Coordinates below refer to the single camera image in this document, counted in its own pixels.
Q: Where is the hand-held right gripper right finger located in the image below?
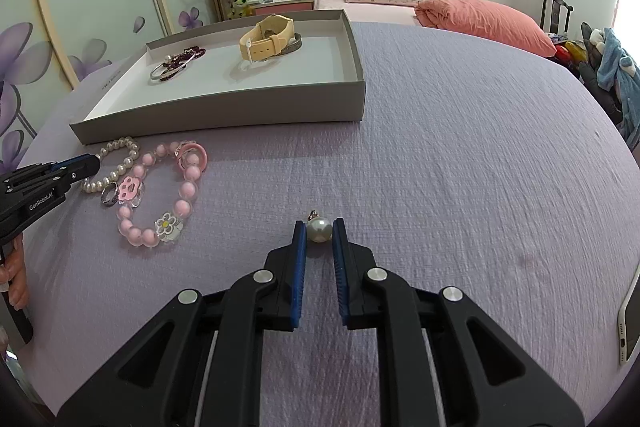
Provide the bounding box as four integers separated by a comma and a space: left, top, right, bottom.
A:
331, 217, 586, 427

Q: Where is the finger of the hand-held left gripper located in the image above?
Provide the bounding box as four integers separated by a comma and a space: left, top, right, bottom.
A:
52, 153, 101, 182

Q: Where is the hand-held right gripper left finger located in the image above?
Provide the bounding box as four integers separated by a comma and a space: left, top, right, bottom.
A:
55, 219, 308, 427

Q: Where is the white pearl bracelet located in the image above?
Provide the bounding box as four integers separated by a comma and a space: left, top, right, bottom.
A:
81, 136, 142, 195

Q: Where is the pearl pendant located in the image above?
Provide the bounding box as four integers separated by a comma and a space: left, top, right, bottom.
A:
306, 209, 332, 244

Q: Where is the thin silver bangle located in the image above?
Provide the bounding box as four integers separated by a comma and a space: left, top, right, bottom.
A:
148, 54, 193, 82

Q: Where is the grey cardboard box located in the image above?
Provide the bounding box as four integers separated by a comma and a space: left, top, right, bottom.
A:
69, 9, 367, 146

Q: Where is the dark red bead bracelet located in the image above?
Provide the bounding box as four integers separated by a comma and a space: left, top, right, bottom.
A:
159, 47, 206, 80

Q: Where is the beige wrist watch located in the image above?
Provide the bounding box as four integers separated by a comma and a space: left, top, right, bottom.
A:
238, 14, 296, 62

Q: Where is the wide silver cuff bangle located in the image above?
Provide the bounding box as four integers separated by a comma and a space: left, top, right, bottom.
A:
272, 33, 304, 56

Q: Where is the person's left hand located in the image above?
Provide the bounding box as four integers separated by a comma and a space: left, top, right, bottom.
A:
0, 234, 30, 310

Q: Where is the purple tablecloth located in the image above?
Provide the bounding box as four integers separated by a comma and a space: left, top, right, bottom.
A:
15, 21, 640, 427

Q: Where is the pale pink bed sheet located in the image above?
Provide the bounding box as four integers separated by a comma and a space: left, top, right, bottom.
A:
313, 0, 421, 26

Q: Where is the pink nightstand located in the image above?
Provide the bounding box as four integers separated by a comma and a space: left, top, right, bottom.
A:
252, 0, 316, 15

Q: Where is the salmon pink pillow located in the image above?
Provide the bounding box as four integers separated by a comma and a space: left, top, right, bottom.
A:
414, 0, 557, 58

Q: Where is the white smartphone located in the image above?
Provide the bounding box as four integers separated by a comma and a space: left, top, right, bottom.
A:
617, 267, 640, 365

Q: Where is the colourful toy pile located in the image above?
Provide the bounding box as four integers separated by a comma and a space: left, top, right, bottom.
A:
550, 34, 588, 65

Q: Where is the dark wooden chair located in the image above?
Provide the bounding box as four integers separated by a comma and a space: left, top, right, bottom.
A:
540, 0, 574, 35

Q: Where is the blue plush garment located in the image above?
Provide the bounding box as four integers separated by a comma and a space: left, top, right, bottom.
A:
595, 27, 640, 142

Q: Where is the pink bead flower bracelet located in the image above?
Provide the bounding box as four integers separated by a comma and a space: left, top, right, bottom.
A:
116, 141, 208, 249

